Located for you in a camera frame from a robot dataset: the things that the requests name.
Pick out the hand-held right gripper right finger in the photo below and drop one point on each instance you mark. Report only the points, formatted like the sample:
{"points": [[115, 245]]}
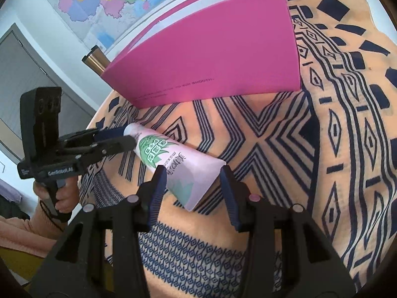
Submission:
{"points": [[231, 198]]}

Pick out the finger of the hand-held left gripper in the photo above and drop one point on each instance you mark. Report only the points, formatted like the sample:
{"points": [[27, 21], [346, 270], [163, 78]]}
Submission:
{"points": [[108, 134], [118, 146]]}

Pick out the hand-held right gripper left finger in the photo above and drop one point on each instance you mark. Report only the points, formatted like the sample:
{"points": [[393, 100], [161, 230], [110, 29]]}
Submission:
{"points": [[158, 192]]}

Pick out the white tube green leaf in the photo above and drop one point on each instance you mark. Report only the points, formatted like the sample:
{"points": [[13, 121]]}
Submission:
{"points": [[186, 167]]}

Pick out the pink cardboard box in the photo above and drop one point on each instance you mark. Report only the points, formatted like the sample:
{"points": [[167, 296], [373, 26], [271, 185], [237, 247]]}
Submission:
{"points": [[201, 52]]}

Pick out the person's left hand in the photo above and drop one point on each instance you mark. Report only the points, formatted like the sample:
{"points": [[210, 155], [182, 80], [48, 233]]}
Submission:
{"points": [[69, 195]]}

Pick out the grey door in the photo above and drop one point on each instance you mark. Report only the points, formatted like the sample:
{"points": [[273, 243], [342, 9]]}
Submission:
{"points": [[24, 68]]}

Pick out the gold metal thermos bottle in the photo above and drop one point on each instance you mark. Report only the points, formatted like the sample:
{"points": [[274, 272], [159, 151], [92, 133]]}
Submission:
{"points": [[96, 60]]}

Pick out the orange patterned tablecloth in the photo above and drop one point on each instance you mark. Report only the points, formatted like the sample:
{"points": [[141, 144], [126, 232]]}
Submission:
{"points": [[341, 130]]}

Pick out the dark yellow cloth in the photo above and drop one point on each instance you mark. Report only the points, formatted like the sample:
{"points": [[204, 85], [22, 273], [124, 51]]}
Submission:
{"points": [[18, 264]]}

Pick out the colourful wall map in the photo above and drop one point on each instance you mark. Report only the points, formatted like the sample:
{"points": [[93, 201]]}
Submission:
{"points": [[108, 0]]}

